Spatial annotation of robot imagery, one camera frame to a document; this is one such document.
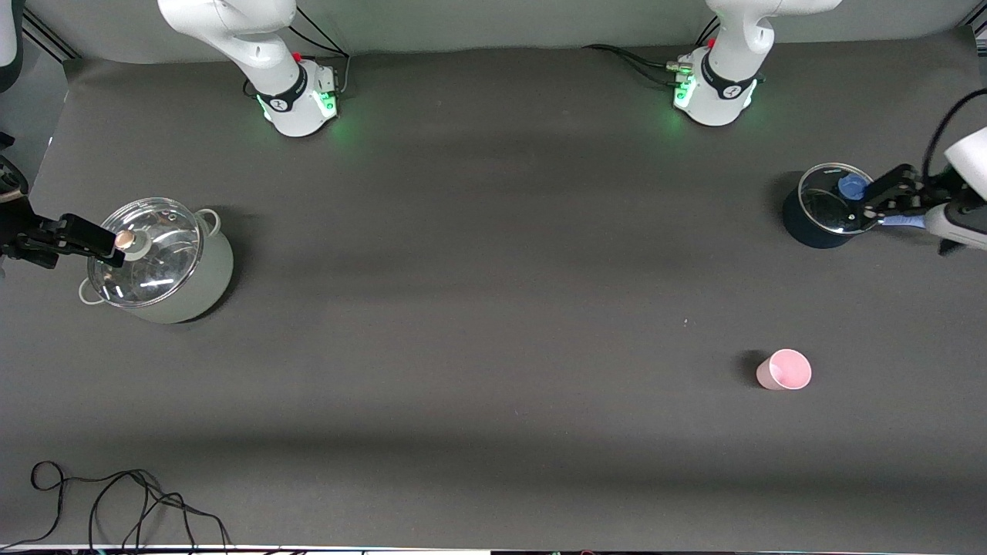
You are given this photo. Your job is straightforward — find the dark grey table mat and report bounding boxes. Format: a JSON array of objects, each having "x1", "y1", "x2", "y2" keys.
[{"x1": 0, "y1": 27, "x2": 987, "y2": 552}]

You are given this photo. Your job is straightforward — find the glass saucepan lid blue knob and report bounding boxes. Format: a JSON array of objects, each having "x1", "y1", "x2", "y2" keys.
[{"x1": 798, "y1": 163, "x2": 884, "y2": 235}]

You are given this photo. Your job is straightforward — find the black arm base cables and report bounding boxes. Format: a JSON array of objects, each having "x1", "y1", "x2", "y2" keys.
[
  {"x1": 582, "y1": 44, "x2": 695, "y2": 89},
  {"x1": 287, "y1": 6, "x2": 352, "y2": 97}
]

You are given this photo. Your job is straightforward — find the pink plastic cup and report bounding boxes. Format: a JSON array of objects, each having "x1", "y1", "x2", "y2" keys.
[{"x1": 756, "y1": 348, "x2": 813, "y2": 392}]

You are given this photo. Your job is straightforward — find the glass pot lid grey knob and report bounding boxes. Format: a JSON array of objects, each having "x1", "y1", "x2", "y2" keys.
[{"x1": 86, "y1": 197, "x2": 203, "y2": 308}]

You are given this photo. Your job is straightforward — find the black right arm base cables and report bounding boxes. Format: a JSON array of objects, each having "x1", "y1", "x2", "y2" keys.
[{"x1": 287, "y1": 6, "x2": 352, "y2": 97}]

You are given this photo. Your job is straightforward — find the loose black cable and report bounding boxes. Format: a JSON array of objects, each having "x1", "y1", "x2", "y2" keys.
[{"x1": 0, "y1": 461, "x2": 232, "y2": 552}]

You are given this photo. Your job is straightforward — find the sage green stock pot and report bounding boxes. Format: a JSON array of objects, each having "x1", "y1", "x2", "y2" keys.
[{"x1": 77, "y1": 197, "x2": 234, "y2": 325}]

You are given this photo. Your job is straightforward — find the black left arm base cables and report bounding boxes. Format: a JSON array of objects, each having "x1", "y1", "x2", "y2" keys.
[{"x1": 582, "y1": 44, "x2": 695, "y2": 89}]

